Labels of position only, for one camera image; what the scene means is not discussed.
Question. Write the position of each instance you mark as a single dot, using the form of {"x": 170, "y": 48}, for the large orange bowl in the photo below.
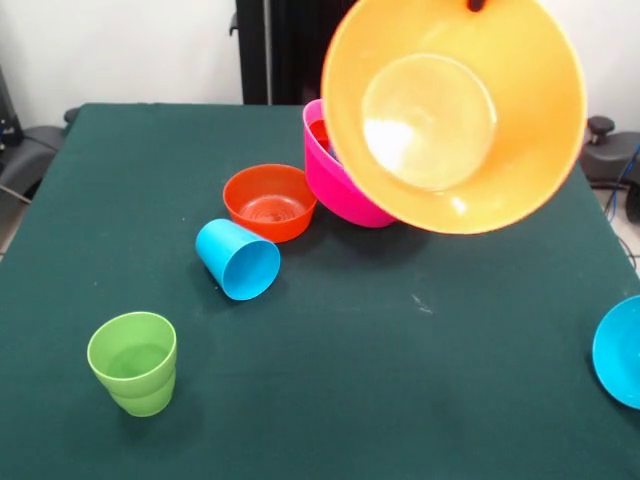
{"x": 525, "y": 165}

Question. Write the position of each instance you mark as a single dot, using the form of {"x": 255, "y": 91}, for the small red bowl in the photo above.
{"x": 270, "y": 200}

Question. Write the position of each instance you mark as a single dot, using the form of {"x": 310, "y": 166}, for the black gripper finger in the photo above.
{"x": 475, "y": 5}

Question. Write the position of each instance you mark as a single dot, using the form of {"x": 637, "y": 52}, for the black office chair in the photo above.
{"x": 25, "y": 150}

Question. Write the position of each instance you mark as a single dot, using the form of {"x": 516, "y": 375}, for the large pink bowl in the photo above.
{"x": 335, "y": 195}

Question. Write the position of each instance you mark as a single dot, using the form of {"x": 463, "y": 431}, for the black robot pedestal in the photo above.
{"x": 290, "y": 50}

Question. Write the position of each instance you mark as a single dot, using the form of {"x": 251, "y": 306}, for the green cup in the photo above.
{"x": 132, "y": 380}

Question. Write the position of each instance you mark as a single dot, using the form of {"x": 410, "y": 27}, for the dark green table cloth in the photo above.
{"x": 350, "y": 350}

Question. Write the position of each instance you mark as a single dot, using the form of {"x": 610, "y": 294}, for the small light blue bowl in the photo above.
{"x": 622, "y": 355}

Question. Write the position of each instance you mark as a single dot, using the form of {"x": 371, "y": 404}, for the blue cup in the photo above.
{"x": 240, "y": 265}

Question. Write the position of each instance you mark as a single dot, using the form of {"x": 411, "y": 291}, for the large red bowl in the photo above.
{"x": 319, "y": 132}

